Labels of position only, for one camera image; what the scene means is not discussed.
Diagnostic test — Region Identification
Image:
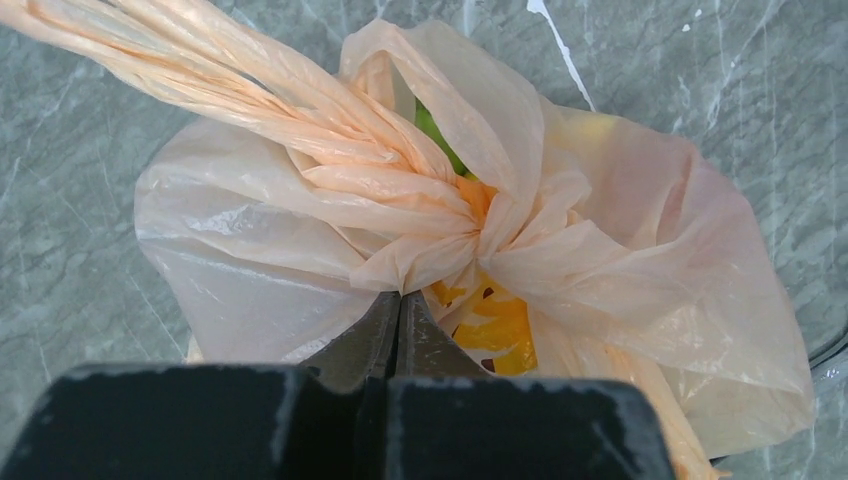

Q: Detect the green fake fruit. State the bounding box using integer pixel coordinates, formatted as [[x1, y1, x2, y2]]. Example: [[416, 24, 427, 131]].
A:
[[414, 98, 475, 179]]

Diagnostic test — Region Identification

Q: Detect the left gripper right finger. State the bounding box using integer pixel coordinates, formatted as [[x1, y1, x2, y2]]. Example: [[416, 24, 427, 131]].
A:
[[396, 292, 490, 385]]

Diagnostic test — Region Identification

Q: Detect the orange banana-print plastic bag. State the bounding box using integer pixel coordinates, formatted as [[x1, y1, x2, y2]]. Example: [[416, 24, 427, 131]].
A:
[[1, 1, 815, 479]]

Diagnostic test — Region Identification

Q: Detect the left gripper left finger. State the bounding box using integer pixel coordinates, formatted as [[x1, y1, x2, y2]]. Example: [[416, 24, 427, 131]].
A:
[[300, 292, 402, 394]]

